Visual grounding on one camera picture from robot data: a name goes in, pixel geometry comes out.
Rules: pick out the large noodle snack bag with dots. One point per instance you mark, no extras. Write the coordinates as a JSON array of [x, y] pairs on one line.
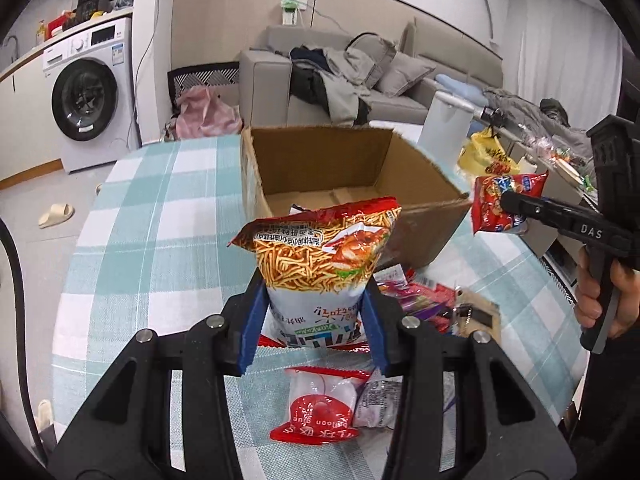
[[316, 265]]

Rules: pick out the red triangular snack bag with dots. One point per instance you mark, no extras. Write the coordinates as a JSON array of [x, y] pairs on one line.
[[487, 213]]

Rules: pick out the brown cardboard box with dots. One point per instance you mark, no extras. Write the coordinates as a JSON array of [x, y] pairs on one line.
[[320, 166]]

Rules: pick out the white cylindrical appliance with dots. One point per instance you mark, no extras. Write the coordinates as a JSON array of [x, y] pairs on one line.
[[445, 128]]

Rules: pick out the black pressure cooker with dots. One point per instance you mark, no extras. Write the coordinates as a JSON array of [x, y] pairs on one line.
[[86, 8]]

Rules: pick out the red white small packet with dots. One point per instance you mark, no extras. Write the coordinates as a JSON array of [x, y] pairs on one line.
[[321, 405]]

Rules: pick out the checked teal tablecloth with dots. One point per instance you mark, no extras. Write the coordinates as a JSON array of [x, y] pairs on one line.
[[156, 252]]

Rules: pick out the clear packed biscuit sandwich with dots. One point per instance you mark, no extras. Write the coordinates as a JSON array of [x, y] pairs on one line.
[[473, 312]]

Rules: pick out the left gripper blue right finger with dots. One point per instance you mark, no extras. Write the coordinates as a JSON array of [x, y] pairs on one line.
[[374, 329]]

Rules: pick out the black patterned basket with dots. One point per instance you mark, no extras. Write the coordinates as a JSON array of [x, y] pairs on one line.
[[223, 78]]

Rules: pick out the beige slipper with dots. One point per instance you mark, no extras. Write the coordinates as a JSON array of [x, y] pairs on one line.
[[55, 215]]

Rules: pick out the red small snack packet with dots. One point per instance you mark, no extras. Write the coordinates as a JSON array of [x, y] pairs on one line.
[[378, 403]]

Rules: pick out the purple snack bag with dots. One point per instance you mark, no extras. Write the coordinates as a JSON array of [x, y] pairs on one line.
[[419, 296]]

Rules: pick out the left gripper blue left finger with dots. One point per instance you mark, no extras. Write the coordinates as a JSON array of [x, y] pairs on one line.
[[255, 302]]

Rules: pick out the pile of grey clothes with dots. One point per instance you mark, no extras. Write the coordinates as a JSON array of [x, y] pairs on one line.
[[340, 80]]

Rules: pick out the yellow plastic bag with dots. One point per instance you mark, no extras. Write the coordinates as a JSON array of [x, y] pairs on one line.
[[484, 156]]

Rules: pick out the grey sofa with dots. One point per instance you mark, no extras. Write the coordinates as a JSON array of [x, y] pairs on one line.
[[265, 73]]

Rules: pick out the white washing machine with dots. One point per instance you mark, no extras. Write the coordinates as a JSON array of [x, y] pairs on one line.
[[92, 94]]

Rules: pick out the grey cushion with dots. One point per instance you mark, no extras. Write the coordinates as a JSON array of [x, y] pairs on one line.
[[403, 73]]

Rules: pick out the pink plastic bag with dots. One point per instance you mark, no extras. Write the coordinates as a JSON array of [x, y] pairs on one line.
[[203, 114]]

